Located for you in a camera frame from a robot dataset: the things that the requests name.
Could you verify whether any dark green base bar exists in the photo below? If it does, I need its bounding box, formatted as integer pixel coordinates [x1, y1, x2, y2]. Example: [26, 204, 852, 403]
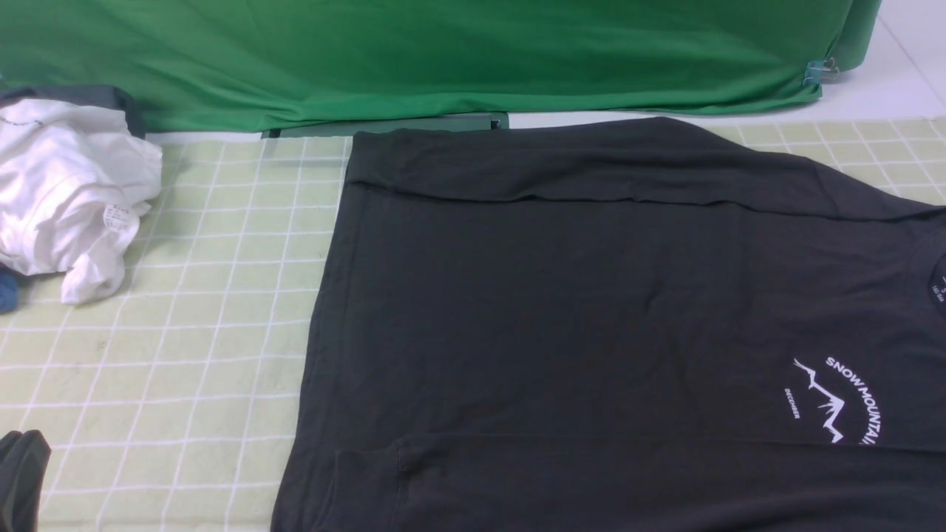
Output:
[261, 112, 509, 139]

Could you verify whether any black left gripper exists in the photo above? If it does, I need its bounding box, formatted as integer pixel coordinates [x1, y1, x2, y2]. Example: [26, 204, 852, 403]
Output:
[1, 430, 51, 531]

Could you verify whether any blue cloth piece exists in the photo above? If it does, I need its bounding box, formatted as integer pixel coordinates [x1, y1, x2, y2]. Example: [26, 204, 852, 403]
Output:
[0, 266, 20, 314]

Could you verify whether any dark gray long-sleeve shirt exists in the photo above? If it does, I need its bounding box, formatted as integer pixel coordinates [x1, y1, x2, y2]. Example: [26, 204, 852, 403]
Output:
[270, 117, 945, 531]

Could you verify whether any gray garment under white shirt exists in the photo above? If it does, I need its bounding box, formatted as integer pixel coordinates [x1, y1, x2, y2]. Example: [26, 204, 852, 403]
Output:
[1, 85, 146, 140]

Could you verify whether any green backdrop cloth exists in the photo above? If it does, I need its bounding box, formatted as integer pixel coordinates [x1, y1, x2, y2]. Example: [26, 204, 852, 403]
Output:
[1, 1, 879, 132]

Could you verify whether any blue binder clip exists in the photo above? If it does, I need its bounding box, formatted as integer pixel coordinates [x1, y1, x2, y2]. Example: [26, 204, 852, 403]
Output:
[802, 57, 840, 86]

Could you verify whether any light green checkered towel mat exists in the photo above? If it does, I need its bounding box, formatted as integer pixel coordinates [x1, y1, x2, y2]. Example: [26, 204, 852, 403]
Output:
[2, 119, 944, 531]

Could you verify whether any crumpled white shirt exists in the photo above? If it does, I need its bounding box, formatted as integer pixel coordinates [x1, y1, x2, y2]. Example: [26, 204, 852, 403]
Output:
[1, 98, 163, 305]

